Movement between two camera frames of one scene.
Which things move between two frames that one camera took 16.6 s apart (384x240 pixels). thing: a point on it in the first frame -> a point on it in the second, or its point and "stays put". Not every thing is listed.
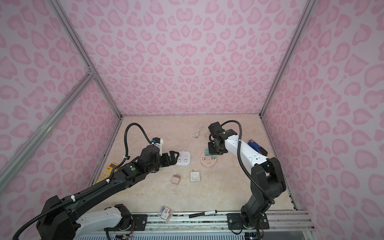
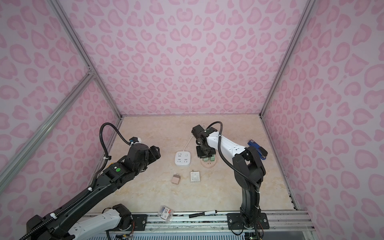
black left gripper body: (162, 161) -> (152, 157)
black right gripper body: (212, 150) -> (202, 153)
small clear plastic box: (165, 213) stays put
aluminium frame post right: (288, 55) stays put
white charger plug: (195, 176) stays put
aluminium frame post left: (73, 36) stays put
